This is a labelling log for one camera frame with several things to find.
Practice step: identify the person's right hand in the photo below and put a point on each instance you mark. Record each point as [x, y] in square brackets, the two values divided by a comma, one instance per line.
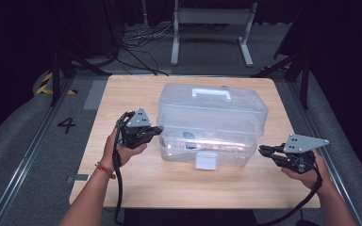
[314, 175]

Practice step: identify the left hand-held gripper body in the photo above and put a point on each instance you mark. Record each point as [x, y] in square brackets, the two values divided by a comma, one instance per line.
[136, 121]

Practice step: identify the person's left hand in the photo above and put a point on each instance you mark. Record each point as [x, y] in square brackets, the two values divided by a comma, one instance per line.
[124, 155]

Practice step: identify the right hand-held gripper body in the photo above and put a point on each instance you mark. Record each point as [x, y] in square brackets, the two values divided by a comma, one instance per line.
[301, 147]

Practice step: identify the white and blue packet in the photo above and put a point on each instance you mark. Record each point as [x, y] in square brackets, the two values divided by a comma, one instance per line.
[187, 138]

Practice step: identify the grey floor tape patch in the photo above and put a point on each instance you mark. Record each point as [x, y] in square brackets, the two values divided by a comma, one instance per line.
[95, 94]

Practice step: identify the yellow and black floor tape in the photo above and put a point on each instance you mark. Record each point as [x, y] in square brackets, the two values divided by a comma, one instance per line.
[45, 88]

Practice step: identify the small grey floor tape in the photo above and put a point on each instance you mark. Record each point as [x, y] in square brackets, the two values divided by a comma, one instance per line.
[77, 178]

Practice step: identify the grey metal stand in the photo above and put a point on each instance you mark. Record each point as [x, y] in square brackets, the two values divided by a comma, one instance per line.
[212, 15]

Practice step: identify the black stand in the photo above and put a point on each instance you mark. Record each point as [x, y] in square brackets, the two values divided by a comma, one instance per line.
[56, 78]
[304, 81]

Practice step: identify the metal floor rail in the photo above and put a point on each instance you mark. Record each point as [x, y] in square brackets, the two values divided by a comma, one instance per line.
[326, 147]
[28, 150]

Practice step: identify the clear plastic storage box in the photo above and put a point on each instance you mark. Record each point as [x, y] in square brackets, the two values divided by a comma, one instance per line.
[212, 125]

